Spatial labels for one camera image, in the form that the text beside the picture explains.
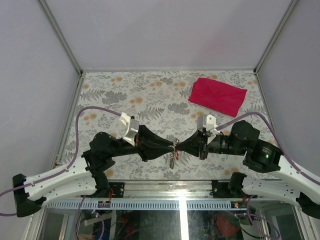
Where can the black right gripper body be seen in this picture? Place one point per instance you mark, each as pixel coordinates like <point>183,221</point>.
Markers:
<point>205,146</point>

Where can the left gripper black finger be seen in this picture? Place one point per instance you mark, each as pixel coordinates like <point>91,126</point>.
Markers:
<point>156,152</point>
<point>148,139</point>

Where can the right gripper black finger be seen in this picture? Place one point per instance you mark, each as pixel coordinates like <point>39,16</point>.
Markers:
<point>192,150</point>
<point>190,143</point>

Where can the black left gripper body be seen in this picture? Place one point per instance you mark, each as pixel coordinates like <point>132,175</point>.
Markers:
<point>126,148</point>

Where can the metal key organiser with rings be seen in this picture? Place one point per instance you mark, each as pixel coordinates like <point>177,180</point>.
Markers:
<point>174,156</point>

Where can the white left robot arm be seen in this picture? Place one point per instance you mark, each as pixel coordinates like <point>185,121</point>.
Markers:
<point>86,175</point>

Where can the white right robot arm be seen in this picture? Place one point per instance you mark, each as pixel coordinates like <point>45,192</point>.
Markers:
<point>262,157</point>

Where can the pink folded cloth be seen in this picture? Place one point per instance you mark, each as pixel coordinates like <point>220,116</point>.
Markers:
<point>217,96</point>

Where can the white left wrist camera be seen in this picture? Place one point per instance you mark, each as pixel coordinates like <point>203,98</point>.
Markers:
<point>132,128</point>

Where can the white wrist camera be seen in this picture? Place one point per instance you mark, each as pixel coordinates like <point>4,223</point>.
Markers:
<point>132,128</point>
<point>206,123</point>

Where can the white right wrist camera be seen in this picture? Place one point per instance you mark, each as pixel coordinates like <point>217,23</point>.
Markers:
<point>206,123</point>

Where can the aluminium mounting rail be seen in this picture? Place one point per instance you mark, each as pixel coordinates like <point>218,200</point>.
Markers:
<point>204,189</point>

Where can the white slotted cable duct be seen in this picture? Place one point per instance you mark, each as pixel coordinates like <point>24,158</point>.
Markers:
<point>121,204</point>

